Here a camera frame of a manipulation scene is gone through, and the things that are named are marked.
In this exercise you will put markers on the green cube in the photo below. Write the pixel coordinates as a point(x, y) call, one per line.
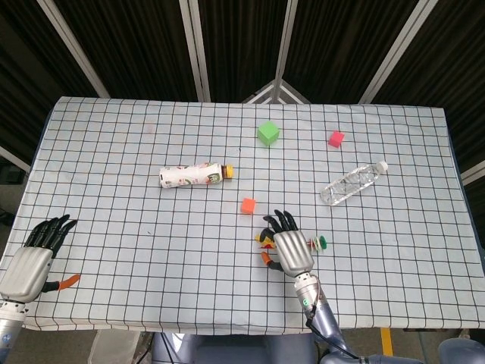
point(268, 132)

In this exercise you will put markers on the orange cube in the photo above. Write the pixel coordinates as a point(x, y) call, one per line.
point(248, 206)

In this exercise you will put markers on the clear plastic water bottle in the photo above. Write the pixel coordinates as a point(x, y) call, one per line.
point(350, 184)

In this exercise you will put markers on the white labelled drink bottle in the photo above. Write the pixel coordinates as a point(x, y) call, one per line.
point(193, 175)

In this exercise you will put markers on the pink cube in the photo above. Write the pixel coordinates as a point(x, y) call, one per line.
point(336, 139)

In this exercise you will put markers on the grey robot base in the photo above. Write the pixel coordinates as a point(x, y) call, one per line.
point(227, 349)

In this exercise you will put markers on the small colourful toy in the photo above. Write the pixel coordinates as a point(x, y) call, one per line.
point(316, 243)

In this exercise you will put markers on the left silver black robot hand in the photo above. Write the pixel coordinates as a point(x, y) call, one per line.
point(26, 265)

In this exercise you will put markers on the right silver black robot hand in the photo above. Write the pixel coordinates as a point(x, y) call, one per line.
point(293, 252)

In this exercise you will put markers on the white black grid tablecloth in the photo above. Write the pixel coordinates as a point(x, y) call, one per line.
point(227, 227)

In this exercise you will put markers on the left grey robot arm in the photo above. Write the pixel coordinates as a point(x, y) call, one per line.
point(9, 322)

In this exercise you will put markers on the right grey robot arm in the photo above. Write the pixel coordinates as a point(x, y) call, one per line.
point(322, 314)

